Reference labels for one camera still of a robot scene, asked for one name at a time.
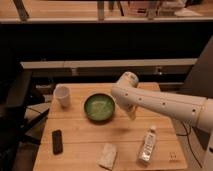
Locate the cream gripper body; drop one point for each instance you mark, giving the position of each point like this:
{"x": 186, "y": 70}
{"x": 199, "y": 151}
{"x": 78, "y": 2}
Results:
{"x": 132, "y": 113}

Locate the black remote control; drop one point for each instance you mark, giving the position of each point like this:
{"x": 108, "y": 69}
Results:
{"x": 57, "y": 142}

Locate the clear plastic bottle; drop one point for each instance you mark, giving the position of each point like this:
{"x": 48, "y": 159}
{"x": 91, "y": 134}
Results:
{"x": 146, "y": 149}

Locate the white paper cup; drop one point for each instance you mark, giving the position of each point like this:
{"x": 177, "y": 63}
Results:
{"x": 62, "y": 94}

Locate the black chair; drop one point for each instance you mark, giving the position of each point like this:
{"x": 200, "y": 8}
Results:
{"x": 17, "y": 92}

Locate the white folded cloth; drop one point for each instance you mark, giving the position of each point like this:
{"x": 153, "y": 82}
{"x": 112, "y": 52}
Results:
{"x": 108, "y": 156}

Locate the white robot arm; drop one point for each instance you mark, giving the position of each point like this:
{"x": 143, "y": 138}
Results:
{"x": 193, "y": 110}

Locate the green ceramic bowl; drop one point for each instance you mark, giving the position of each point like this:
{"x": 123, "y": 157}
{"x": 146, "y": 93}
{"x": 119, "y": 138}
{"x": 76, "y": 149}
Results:
{"x": 99, "y": 107}

